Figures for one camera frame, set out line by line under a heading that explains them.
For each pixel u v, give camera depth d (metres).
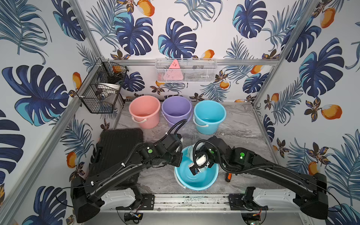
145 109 1.00
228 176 0.81
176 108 0.95
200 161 0.61
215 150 0.49
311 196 0.40
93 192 0.39
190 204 0.75
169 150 0.54
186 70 0.92
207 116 1.08
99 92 0.85
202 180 0.80
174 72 0.90
